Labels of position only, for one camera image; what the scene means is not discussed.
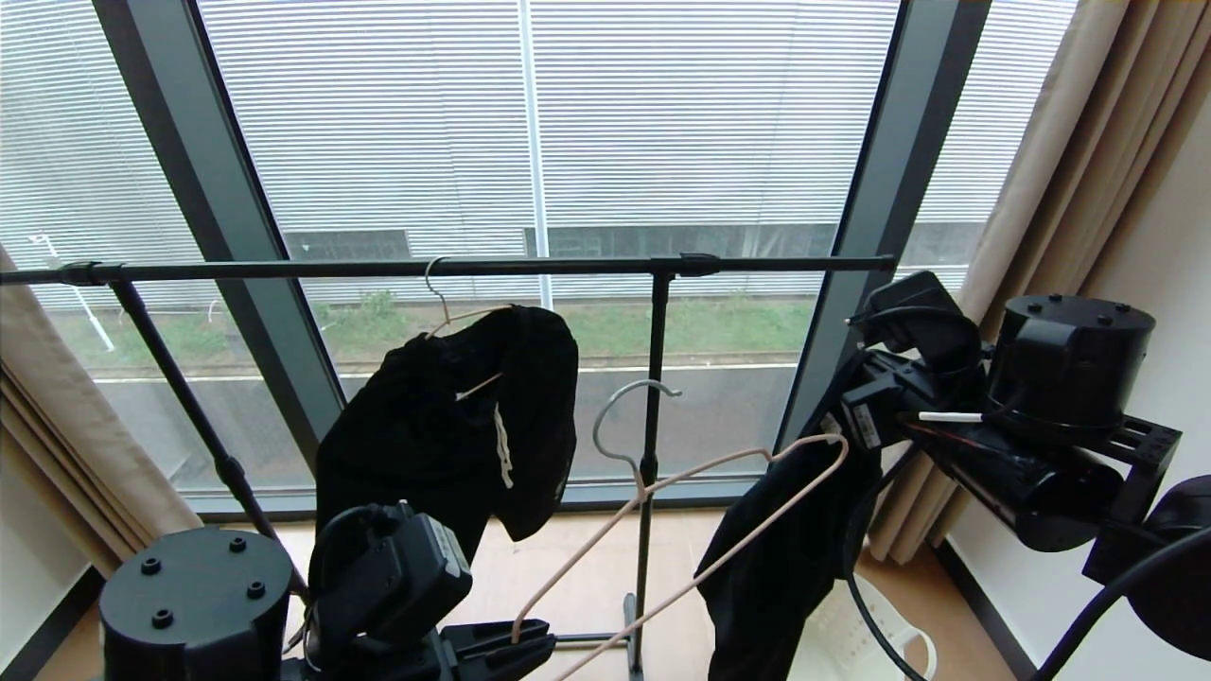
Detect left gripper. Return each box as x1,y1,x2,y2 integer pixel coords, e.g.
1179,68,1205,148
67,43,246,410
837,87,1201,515
282,622,457,681

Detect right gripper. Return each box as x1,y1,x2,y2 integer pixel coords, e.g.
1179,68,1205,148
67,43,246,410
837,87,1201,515
820,372,1129,555

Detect black shorts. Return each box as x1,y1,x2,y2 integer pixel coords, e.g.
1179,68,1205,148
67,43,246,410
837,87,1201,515
313,304,581,589

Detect black garment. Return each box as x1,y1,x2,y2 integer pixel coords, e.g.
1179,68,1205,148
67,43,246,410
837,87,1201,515
694,358,886,681

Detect pink clothes hanger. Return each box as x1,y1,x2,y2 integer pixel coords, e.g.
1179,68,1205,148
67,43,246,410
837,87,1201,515
510,377,851,681
422,256,518,404

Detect white laundry basket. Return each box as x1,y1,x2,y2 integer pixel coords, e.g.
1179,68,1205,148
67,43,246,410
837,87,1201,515
793,571,940,681

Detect black clothes rack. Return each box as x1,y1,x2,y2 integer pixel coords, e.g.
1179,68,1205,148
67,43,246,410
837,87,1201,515
0,253,896,681

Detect beige curtain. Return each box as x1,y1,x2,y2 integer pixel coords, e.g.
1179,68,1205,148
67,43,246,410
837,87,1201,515
0,246,205,580
865,0,1211,570

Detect window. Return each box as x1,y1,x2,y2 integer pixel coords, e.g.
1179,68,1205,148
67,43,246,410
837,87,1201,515
0,0,1081,518

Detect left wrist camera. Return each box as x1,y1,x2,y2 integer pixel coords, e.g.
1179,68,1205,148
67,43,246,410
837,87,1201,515
306,500,475,655

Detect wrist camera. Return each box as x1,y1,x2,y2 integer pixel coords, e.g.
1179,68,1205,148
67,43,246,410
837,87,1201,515
306,500,475,655
845,271,987,381

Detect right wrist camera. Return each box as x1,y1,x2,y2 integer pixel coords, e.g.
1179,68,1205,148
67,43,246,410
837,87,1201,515
845,271,987,381

